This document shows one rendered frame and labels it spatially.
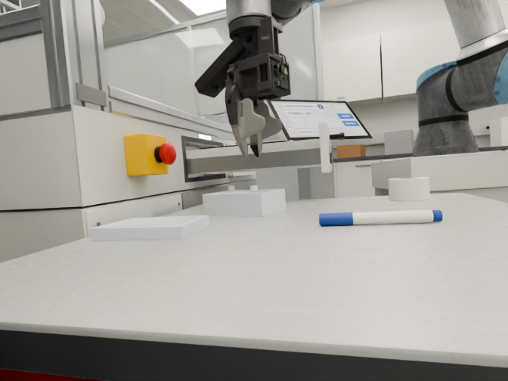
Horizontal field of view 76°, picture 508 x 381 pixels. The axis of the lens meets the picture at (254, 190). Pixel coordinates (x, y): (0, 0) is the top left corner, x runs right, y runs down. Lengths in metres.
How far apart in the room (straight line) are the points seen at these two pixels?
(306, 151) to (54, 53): 0.49
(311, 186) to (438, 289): 1.53
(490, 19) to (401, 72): 3.23
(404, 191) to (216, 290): 0.49
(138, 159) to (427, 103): 0.73
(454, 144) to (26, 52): 0.89
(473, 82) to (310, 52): 1.74
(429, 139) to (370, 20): 3.79
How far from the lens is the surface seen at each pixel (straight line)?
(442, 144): 0.95
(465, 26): 0.90
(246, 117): 0.54
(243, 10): 0.57
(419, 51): 4.18
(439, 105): 0.97
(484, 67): 0.89
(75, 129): 0.53
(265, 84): 0.52
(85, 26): 0.60
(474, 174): 0.88
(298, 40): 2.57
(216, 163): 0.78
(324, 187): 1.78
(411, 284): 0.22
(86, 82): 0.57
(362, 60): 4.15
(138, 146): 0.59
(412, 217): 0.42
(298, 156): 0.73
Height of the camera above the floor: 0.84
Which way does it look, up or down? 4 degrees down
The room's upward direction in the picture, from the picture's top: 4 degrees counter-clockwise
